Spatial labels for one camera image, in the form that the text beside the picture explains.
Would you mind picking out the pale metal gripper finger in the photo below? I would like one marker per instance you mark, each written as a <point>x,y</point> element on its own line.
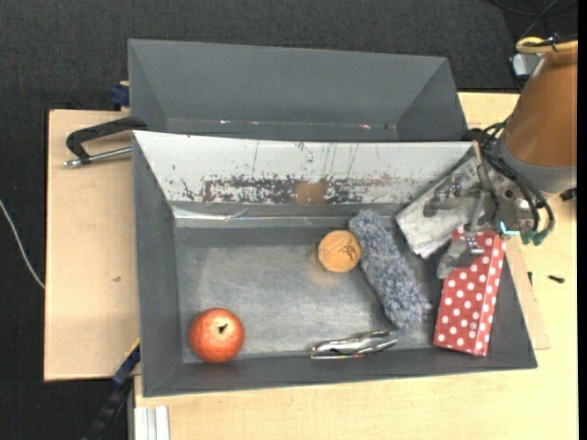
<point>458,256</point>
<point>444,197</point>

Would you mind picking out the red box with white dots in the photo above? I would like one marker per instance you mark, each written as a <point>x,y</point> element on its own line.
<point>468,305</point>

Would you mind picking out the blue-grey fluffy cloth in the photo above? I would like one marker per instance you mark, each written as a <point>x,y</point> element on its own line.
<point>390,273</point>

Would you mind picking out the small black screw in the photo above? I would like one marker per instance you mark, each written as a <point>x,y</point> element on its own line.
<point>557,279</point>

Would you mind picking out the orange round fruit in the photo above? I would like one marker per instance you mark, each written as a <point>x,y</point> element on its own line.
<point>338,252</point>

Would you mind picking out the shiny silver sunglasses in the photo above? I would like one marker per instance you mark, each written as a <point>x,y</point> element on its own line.
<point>353,345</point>

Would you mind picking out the grey metal bin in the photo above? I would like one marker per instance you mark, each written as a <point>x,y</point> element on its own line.
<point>275,287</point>

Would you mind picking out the red apple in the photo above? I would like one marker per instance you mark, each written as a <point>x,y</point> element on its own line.
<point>215,336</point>

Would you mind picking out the black cylinder on white bracket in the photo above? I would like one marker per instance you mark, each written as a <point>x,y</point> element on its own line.
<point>568,194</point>

